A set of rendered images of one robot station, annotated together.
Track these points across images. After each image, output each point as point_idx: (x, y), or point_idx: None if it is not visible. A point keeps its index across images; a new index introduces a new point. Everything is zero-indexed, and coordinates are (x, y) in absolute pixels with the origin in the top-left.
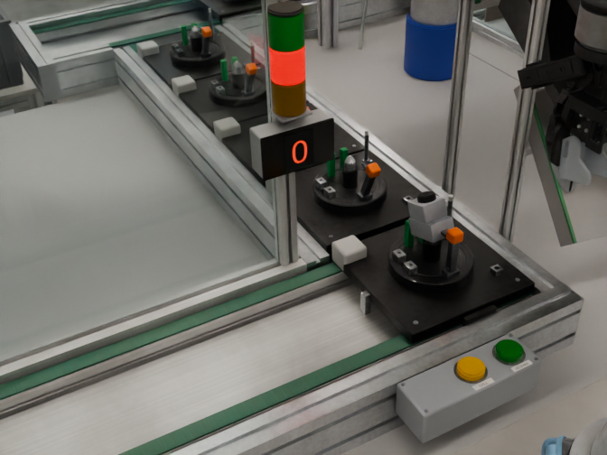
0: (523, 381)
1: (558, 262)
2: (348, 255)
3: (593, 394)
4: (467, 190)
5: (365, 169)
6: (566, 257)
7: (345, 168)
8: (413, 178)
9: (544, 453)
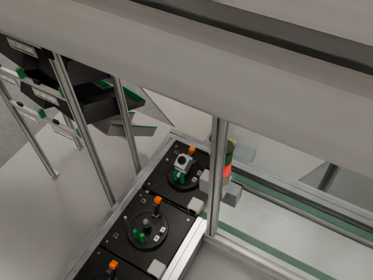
0: None
1: (126, 159)
2: (202, 201)
3: (193, 131)
4: (83, 210)
5: (157, 204)
6: (121, 157)
7: (149, 224)
8: (114, 213)
9: None
